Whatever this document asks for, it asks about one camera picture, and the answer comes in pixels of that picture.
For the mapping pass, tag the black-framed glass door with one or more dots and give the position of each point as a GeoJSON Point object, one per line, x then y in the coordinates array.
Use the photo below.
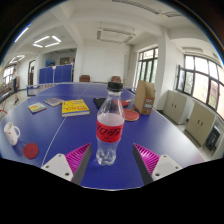
{"type": "Point", "coordinates": [147, 66]}

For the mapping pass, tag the red table tennis paddle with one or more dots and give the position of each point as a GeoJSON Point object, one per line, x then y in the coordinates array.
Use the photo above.
{"type": "Point", "coordinates": [125, 103]}
{"type": "Point", "coordinates": [132, 115]}

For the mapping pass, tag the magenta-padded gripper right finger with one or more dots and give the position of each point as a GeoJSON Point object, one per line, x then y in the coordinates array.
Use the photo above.
{"type": "Point", "coordinates": [146, 160]}

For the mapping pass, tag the brown armchair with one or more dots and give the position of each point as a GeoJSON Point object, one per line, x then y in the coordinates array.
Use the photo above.
{"type": "Point", "coordinates": [116, 79]}
{"type": "Point", "coordinates": [84, 78]}

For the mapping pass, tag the blue table with red legs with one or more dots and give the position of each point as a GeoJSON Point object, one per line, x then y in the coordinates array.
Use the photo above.
{"type": "Point", "coordinates": [4, 98]}

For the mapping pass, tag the black paddle case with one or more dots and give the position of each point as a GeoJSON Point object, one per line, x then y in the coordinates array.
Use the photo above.
{"type": "Point", "coordinates": [99, 102]}

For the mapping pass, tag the white mug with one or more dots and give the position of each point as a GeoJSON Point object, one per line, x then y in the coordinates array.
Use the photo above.
{"type": "Point", "coordinates": [11, 133]}

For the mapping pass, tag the white ceiling air conditioner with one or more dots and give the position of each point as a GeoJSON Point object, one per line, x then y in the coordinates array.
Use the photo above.
{"type": "Point", "coordinates": [116, 35]}

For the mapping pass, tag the large black-framed window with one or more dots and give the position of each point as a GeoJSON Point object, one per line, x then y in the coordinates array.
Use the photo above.
{"type": "Point", "coordinates": [200, 83]}

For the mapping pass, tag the grey booklet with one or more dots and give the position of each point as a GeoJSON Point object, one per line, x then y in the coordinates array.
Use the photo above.
{"type": "Point", "coordinates": [54, 101]}

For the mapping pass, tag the flat round red coaster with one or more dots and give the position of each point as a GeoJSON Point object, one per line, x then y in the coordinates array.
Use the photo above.
{"type": "Point", "coordinates": [31, 150]}

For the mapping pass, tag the person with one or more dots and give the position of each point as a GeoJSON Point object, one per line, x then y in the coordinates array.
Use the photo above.
{"type": "Point", "coordinates": [15, 85]}

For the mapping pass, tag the clear bottle with red label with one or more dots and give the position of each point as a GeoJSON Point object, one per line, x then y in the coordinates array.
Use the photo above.
{"type": "Point", "coordinates": [110, 131]}

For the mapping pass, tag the small yellow and blue book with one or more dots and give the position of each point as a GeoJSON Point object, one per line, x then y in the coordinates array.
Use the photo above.
{"type": "Point", "coordinates": [36, 107]}

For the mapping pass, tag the ceiling lights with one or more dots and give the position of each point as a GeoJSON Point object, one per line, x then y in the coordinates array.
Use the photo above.
{"type": "Point", "coordinates": [46, 41]}

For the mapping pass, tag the table tennis net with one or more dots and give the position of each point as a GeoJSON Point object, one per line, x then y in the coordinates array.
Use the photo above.
{"type": "Point", "coordinates": [38, 89]}

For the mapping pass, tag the blue folded table panels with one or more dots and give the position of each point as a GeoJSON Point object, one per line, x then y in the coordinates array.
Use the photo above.
{"type": "Point", "coordinates": [56, 74]}

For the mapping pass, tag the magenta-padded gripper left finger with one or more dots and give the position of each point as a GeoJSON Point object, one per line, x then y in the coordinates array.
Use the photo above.
{"type": "Point", "coordinates": [78, 160]}

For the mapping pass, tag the beige cabinet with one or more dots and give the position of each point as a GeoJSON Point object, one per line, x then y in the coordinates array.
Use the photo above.
{"type": "Point", "coordinates": [200, 123]}
{"type": "Point", "coordinates": [175, 106]}

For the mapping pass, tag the brown cardboard box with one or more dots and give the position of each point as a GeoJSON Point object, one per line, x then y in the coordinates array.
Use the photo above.
{"type": "Point", "coordinates": [145, 96]}

